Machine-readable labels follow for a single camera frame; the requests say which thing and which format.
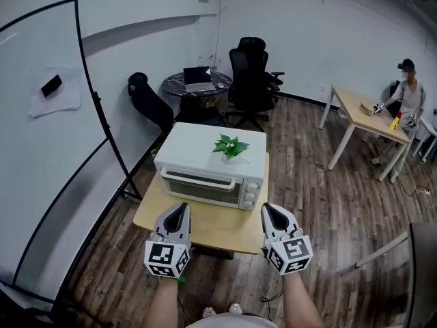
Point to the small light wooden table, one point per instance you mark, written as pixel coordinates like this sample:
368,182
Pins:
218,222

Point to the small woven basket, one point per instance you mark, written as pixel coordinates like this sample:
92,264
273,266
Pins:
366,109

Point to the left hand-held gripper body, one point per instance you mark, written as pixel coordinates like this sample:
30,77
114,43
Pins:
164,256

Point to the person's left forearm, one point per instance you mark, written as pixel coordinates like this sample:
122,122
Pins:
164,302

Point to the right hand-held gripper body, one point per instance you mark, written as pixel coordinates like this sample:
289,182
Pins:
290,251

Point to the black-framed whiteboard panel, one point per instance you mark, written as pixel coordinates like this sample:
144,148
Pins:
41,142

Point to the person's shoe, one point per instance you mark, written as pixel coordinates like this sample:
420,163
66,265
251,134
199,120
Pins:
235,309
208,312

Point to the glass toaster oven door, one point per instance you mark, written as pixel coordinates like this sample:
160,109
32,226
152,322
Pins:
198,186

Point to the person's right forearm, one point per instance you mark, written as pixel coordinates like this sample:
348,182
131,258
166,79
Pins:
302,302

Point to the black whiteboard eraser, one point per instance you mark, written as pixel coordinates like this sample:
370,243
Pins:
52,85

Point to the person's right shoe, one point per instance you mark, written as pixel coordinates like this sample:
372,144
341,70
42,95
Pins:
235,309

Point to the black reclined office chair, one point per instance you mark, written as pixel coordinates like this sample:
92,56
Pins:
150,104

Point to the small green potted plant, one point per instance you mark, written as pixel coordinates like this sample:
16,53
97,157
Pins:
229,146

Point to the yellow and red object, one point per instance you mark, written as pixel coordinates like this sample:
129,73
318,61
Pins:
395,123

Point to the silver laptop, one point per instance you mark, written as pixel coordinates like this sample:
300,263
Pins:
198,77

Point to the wooden table with white legs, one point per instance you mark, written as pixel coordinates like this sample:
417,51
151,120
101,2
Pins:
351,104

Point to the white power strip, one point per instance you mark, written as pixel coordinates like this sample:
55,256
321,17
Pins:
423,190

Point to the white side table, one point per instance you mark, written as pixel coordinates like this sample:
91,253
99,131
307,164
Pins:
429,128

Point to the person's left shoe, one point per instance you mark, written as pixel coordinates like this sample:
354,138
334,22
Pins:
208,312

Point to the black office chair with headrest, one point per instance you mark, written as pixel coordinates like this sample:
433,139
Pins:
247,77

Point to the black-framed translucent panel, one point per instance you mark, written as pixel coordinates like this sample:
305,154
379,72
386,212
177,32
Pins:
423,268

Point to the round black marble table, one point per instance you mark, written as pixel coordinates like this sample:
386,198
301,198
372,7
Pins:
174,82

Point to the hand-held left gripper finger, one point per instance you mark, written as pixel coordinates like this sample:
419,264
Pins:
186,220
164,214

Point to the white paper sheets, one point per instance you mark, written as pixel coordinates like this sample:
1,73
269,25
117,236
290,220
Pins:
68,101

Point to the white toaster oven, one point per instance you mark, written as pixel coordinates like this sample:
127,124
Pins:
191,149

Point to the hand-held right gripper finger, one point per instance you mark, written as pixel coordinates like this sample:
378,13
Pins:
265,222
285,217

